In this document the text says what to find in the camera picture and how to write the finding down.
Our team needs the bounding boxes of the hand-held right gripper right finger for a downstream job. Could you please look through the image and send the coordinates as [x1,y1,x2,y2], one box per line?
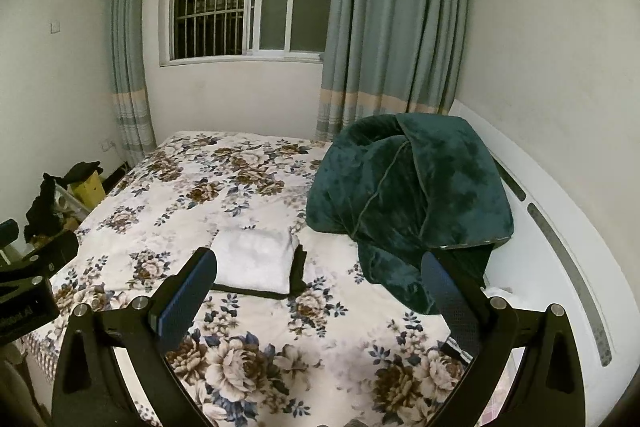
[420,251,586,427]

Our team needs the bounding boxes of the small black cloth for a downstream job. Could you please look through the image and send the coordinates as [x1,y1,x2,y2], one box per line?
[62,161,104,184]

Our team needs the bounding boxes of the white beaded sweater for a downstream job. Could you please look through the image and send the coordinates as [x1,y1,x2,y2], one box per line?
[210,227,297,296]

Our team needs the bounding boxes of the bed with floral sheet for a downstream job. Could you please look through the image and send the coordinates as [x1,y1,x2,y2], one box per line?
[15,131,526,427]

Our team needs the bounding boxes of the large black draped cloth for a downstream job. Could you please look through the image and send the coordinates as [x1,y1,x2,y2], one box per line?
[24,172,67,239]

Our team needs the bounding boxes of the yellow box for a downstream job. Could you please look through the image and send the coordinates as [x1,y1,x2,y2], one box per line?
[67,172,106,210]

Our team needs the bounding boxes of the wide blue-grey curtain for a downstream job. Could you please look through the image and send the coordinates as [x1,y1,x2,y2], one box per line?
[316,0,472,142]

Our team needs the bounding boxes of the narrow blue-grey curtain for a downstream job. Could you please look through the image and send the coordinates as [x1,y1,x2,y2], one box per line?
[110,0,157,166]

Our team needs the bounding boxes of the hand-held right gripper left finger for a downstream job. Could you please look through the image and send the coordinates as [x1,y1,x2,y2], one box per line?
[51,247,218,427]

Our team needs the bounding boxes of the white curved headboard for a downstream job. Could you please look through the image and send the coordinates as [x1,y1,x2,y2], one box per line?
[447,99,640,408]

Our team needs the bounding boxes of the dark green plush blanket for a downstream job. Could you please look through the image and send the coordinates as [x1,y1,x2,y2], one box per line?
[305,113,516,315]

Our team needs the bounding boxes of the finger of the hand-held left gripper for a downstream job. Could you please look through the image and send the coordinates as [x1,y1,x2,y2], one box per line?
[0,219,19,266]

